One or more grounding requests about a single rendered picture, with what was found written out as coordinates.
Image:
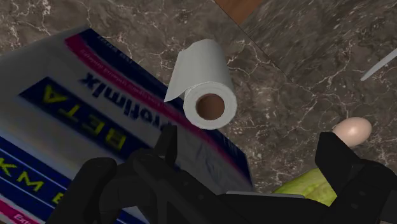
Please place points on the white and blue printed box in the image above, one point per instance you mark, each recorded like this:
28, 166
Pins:
86, 124

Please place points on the white paper towel roll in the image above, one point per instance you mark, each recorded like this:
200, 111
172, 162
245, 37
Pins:
203, 83

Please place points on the grey flat utensil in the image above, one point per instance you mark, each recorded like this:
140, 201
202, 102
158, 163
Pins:
380, 65

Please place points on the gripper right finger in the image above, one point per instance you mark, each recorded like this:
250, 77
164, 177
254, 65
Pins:
350, 173

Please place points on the green vegetable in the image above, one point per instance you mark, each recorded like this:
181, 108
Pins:
310, 186

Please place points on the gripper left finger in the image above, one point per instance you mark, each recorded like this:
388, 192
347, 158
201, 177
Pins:
145, 186

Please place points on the beige egg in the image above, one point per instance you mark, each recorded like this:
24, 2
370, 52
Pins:
353, 130

